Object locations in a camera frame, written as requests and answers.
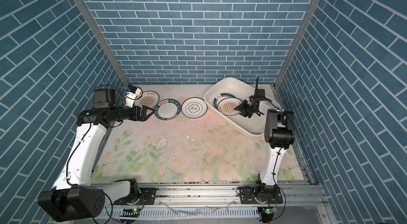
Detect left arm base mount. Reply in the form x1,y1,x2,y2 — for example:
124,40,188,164
112,178,157,206

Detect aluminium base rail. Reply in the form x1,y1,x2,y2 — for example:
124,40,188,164
94,182,334,224

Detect white plastic bin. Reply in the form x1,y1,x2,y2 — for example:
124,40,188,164
203,77,266,138

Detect floral table mat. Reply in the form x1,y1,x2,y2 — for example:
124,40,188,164
90,83,304,184

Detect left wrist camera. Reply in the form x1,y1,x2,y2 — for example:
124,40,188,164
93,84,144,109

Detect green red ring plate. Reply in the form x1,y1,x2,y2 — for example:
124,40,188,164
213,92,235,107

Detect aluminium corner post left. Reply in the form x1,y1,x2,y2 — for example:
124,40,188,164
73,0,130,86

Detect aluminium corner post right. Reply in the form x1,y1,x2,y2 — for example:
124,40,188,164
274,0,321,89

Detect aluminium corner post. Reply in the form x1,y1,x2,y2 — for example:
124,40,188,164
73,0,130,86
274,0,321,89

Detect green rim plate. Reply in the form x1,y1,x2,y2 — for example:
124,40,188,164
155,98,181,121

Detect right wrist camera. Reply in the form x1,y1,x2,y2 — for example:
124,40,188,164
253,76,266,99

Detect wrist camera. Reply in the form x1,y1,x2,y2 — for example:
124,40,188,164
93,84,144,109
253,76,266,99

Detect orange sunburst plate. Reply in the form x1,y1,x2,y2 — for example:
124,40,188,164
135,91,160,108
217,97,242,116

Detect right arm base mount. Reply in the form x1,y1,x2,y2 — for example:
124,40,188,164
236,181,283,204

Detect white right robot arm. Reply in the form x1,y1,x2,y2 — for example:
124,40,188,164
233,97,295,186

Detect white plate grey emblem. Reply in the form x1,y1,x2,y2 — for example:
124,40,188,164
181,97,208,119

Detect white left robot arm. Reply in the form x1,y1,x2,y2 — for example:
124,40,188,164
38,106,154,223

